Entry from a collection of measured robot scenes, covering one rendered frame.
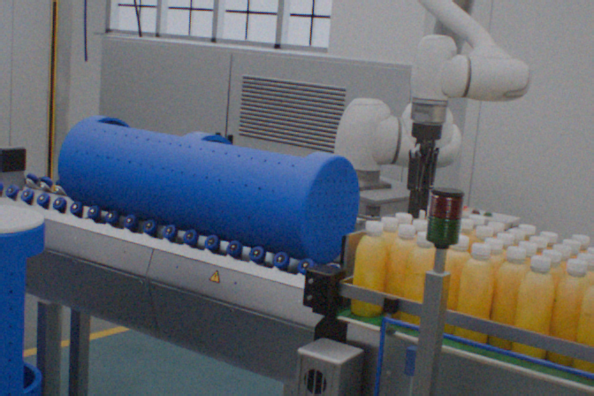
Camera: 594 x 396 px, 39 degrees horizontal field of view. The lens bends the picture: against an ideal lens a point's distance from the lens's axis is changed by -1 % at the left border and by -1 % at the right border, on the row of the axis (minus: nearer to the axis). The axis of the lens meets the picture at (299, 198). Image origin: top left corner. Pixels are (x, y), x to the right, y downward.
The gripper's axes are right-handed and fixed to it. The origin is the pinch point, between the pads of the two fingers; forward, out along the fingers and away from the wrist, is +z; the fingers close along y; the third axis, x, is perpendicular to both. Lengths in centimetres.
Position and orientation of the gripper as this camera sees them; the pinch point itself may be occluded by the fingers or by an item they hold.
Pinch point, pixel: (418, 203)
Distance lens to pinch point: 213.4
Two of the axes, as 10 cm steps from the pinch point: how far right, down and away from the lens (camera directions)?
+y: -5.5, 1.1, -8.3
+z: -0.8, 9.8, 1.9
